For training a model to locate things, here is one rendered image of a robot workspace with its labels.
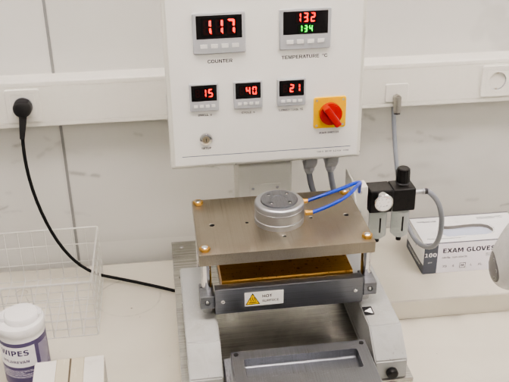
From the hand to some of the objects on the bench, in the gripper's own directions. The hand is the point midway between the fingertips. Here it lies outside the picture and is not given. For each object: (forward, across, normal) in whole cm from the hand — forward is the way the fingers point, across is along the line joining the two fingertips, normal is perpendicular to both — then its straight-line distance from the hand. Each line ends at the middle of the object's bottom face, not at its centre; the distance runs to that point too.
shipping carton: (+8, -13, -78) cm, 79 cm away
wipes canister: (+8, -29, -86) cm, 91 cm away
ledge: (+8, -46, +28) cm, 54 cm away
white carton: (+4, -47, +7) cm, 48 cm away
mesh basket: (+8, -52, -86) cm, 101 cm away
